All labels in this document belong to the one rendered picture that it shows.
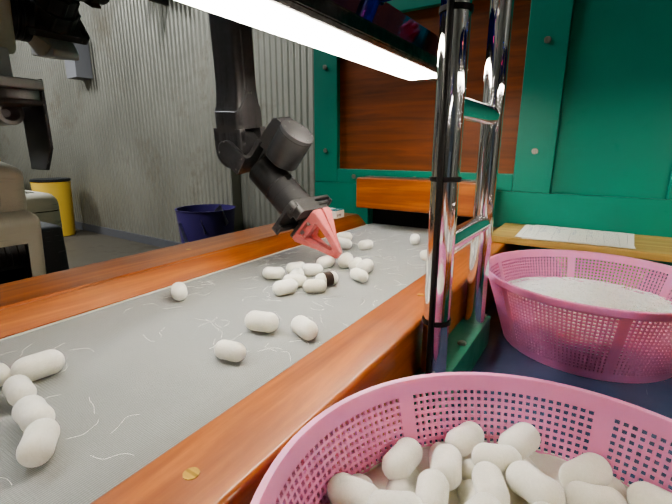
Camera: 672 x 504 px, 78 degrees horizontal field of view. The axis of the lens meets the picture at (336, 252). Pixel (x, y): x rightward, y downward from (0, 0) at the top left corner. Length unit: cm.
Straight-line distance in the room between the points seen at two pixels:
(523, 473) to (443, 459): 5
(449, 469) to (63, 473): 23
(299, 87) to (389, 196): 206
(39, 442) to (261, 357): 17
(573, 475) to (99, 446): 29
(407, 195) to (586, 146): 34
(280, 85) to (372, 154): 206
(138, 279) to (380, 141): 65
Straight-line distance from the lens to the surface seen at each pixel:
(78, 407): 38
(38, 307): 56
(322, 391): 30
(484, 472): 28
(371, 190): 96
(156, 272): 62
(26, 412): 35
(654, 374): 58
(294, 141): 65
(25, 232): 99
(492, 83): 51
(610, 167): 91
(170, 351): 43
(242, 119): 71
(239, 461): 25
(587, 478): 31
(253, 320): 44
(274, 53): 310
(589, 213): 91
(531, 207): 92
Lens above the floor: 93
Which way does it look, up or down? 14 degrees down
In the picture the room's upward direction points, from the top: straight up
